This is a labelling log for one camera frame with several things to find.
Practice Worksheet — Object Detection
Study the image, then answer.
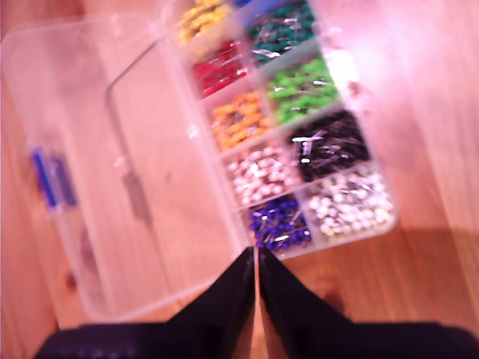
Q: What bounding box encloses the heap of pink pins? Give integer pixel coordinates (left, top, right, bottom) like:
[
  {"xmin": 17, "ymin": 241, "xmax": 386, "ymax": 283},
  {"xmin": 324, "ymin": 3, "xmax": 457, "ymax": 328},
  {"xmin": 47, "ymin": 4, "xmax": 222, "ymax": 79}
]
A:
[{"xmin": 226, "ymin": 146, "xmax": 296, "ymax": 206}]

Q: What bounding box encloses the heap of purple pins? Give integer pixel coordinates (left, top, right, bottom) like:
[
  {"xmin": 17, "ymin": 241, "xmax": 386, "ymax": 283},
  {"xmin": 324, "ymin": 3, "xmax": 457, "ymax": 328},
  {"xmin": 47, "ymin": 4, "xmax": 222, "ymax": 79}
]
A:
[{"xmin": 248, "ymin": 197, "xmax": 314, "ymax": 251}]

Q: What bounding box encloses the heap of blue pins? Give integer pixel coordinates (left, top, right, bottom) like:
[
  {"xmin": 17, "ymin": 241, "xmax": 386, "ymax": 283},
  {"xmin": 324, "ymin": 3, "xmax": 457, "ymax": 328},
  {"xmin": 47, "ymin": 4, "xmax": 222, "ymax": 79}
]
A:
[{"xmin": 231, "ymin": 0, "xmax": 274, "ymax": 10}]

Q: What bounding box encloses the heap of black pins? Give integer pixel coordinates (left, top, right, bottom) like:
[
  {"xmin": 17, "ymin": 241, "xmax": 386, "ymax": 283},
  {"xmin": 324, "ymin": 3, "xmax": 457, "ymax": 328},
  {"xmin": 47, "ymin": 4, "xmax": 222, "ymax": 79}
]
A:
[{"xmin": 287, "ymin": 111, "xmax": 371, "ymax": 182}]

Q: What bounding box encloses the heap of red pins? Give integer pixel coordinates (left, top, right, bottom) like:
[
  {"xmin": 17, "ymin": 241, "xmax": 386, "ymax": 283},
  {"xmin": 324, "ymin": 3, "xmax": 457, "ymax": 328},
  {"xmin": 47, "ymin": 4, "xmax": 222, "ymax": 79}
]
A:
[{"xmin": 192, "ymin": 40, "xmax": 250, "ymax": 98}]

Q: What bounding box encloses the heap of dark green pins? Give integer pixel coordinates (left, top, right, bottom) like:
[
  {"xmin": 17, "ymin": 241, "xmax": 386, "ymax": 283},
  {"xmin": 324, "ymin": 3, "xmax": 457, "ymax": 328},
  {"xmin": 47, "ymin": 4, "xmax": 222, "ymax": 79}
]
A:
[{"xmin": 245, "ymin": 1, "xmax": 317, "ymax": 67}]

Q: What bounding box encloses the heap of yellow pins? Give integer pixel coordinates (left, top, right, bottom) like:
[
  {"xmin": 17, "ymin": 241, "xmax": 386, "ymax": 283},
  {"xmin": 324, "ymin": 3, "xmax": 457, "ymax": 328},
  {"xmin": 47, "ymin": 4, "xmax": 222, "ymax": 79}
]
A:
[{"xmin": 175, "ymin": 0, "xmax": 233, "ymax": 46}]

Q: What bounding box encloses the clear plastic pin organizer box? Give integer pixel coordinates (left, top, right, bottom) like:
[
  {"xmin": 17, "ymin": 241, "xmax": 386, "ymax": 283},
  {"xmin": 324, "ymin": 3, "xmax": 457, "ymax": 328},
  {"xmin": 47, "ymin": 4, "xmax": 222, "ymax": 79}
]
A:
[{"xmin": 0, "ymin": 0, "xmax": 400, "ymax": 322}]

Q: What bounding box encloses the heap of white pins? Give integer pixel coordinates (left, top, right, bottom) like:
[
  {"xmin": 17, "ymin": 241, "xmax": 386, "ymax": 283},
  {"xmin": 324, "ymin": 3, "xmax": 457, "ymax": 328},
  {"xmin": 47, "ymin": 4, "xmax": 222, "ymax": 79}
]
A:
[{"xmin": 306, "ymin": 170, "xmax": 394, "ymax": 236}]

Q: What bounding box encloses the heap of orange pins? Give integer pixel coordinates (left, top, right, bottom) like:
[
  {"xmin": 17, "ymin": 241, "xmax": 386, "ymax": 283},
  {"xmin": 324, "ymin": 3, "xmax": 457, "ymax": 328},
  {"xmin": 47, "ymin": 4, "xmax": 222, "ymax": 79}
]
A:
[{"xmin": 210, "ymin": 91, "xmax": 272, "ymax": 150}]

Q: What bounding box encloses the heap of light green pins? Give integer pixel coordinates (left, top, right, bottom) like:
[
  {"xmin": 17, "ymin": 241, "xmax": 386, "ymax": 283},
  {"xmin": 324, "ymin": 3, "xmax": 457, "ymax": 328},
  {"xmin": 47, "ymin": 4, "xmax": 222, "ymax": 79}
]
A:
[{"xmin": 267, "ymin": 58, "xmax": 340, "ymax": 124}]

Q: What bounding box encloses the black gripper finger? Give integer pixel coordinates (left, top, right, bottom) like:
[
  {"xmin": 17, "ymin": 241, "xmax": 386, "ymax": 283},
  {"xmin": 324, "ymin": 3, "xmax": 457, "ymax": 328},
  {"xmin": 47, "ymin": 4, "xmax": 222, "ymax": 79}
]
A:
[
  {"xmin": 257, "ymin": 246, "xmax": 375, "ymax": 359},
  {"xmin": 149, "ymin": 246, "xmax": 257, "ymax": 359}
]

